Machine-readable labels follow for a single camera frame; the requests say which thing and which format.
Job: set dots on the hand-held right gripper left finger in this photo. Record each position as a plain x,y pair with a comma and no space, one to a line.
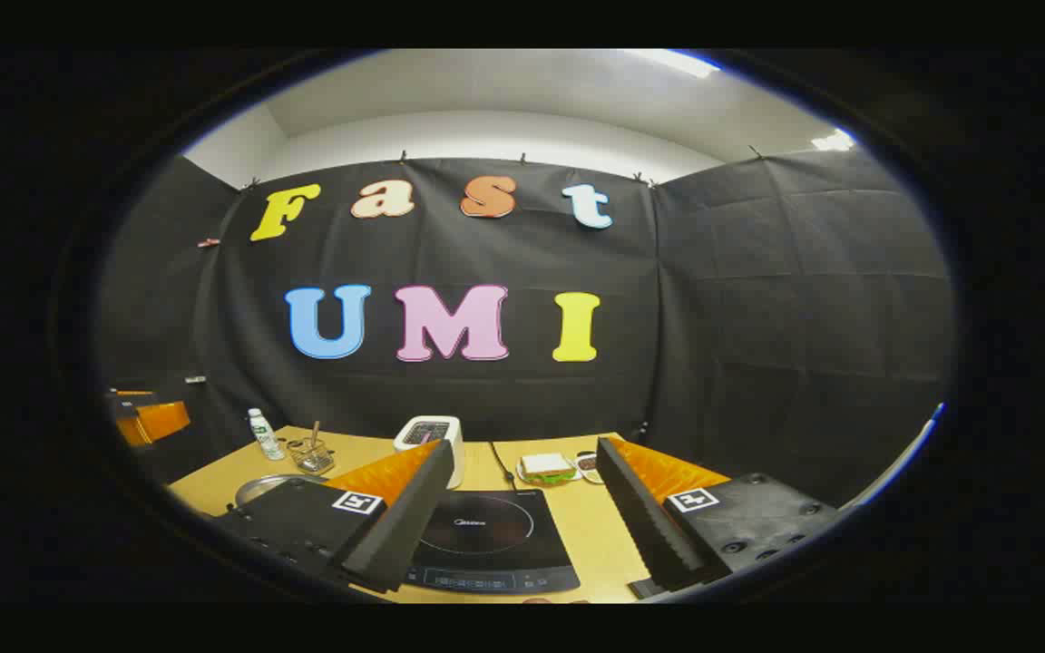
395,526

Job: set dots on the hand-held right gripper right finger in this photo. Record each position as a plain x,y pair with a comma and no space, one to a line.
645,517

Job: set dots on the white divided dish with grains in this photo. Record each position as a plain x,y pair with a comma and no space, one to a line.
588,466

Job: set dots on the white cloth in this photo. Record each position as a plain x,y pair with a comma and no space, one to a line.
913,449

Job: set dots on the black induction cooktop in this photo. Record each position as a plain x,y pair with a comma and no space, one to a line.
495,535

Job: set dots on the sandwich on plate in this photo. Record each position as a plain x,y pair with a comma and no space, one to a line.
547,468

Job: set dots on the black backdrop cloth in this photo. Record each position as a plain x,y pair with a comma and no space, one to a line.
758,317

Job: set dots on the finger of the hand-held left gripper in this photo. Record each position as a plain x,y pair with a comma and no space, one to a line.
164,420
128,424

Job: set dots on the white drink bottle green cap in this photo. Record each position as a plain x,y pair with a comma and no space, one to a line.
264,435

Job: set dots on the white toaster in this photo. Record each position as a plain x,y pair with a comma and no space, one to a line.
436,433

